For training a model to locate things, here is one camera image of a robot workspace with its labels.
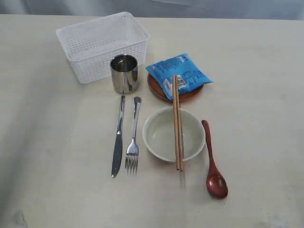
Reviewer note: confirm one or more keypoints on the shiny stainless steel cup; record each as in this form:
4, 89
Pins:
124, 73

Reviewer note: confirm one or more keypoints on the dark-tipped wooden chopstick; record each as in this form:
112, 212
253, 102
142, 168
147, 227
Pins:
179, 125

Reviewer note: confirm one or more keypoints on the brown wooden plate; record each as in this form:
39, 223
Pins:
158, 92

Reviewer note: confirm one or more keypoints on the dark red wooden spoon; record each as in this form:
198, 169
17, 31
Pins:
216, 184

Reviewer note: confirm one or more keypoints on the light wooden chopstick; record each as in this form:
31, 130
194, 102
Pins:
175, 121

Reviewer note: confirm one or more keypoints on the white perforated plastic basket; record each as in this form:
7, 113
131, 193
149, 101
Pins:
89, 46

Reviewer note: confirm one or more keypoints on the cream ceramic bowl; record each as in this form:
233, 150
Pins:
159, 138

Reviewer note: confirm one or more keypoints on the steel cutlery handle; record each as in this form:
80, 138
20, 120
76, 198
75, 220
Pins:
118, 147
132, 152

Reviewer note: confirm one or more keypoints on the blue snack packet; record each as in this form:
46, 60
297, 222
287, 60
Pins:
189, 76

